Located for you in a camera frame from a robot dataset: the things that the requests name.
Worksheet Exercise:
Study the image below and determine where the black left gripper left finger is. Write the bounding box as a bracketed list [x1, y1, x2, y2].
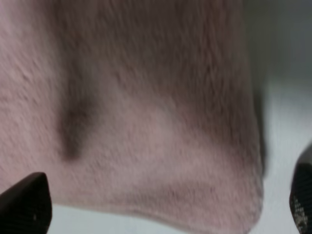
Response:
[0, 172, 52, 234]

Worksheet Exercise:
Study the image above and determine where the pink terry towel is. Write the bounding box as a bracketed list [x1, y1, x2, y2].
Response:
[0, 0, 263, 234]

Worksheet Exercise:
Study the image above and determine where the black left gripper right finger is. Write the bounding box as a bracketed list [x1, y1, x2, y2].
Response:
[289, 162, 312, 234]

